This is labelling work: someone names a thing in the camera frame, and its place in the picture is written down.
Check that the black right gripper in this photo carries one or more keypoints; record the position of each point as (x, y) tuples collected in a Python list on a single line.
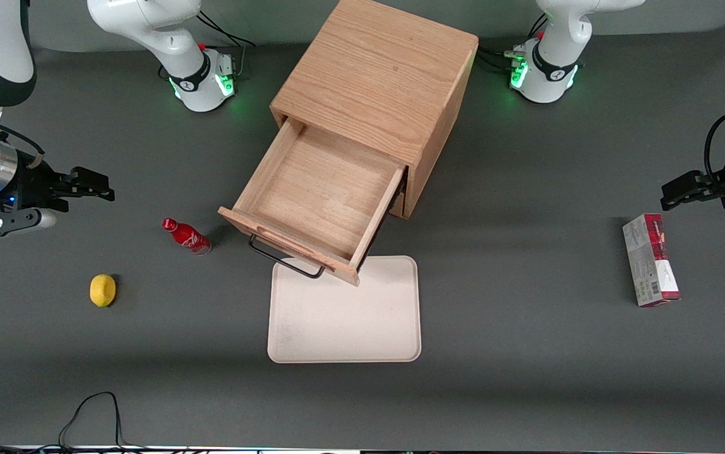
[(32, 187)]

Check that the wooden drawer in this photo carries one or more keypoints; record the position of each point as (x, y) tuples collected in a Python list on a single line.
[(318, 189)]

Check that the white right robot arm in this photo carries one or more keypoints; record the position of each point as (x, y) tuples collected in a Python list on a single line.
[(173, 44)]

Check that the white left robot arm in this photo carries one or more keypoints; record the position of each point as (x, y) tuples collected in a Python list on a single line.
[(551, 63)]

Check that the red plaid carton box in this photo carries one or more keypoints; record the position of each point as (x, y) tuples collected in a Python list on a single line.
[(649, 261)]

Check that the yellow lemon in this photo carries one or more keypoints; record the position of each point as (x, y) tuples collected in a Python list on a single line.
[(103, 290)]

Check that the red cola bottle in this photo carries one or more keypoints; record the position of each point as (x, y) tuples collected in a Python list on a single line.
[(187, 237)]

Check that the white rectangular tray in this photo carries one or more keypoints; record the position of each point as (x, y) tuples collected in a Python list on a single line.
[(343, 315)]

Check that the light wooden board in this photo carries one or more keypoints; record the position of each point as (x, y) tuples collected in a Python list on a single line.
[(375, 69)]

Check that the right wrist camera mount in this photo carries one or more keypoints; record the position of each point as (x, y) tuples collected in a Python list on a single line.
[(3, 224)]

